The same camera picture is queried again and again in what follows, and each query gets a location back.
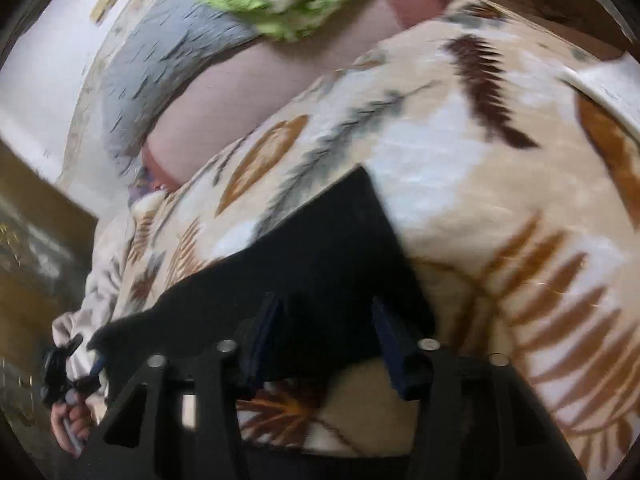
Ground brown wooden furniture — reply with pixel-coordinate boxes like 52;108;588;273
0;140;101;431

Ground person's left hand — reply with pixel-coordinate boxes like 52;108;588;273
50;399;97;457

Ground leaf print blanket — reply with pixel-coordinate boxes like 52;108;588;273
50;0;640;480

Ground small wall picture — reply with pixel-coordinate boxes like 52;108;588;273
90;0;125;25

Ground black pants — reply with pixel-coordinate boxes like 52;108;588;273
87;165;441;401

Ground grey quilted blanket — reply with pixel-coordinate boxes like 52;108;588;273
100;0;266;161

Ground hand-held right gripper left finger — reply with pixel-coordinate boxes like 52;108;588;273
65;292;284;480

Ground purple patterned cloth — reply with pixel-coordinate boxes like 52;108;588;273
127;167;177;207

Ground pink sofa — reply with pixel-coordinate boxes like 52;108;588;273
142;0;631;196

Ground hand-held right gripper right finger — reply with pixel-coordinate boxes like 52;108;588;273
371;296;587;480

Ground white paper sheet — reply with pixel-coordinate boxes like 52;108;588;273
562;55;640;128

